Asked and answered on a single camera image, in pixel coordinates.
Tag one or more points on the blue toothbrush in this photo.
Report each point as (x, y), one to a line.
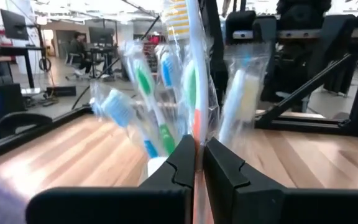
(118, 107)
(167, 70)

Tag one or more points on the black curved clamp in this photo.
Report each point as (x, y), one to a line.
(20, 118)

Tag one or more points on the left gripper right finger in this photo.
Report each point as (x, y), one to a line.
(244, 199)

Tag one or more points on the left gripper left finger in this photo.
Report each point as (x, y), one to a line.
(166, 199)

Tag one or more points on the black office desk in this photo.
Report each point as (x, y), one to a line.
(28, 68)

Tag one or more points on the black aluminium table frame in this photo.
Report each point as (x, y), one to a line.
(306, 124)

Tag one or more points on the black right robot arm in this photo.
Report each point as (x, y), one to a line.
(300, 15)

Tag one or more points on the black computer with blue lights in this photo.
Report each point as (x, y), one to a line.
(5, 102)

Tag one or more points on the person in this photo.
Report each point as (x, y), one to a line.
(79, 49)

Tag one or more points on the black computer monitor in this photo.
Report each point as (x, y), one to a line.
(14, 25)
(101, 35)

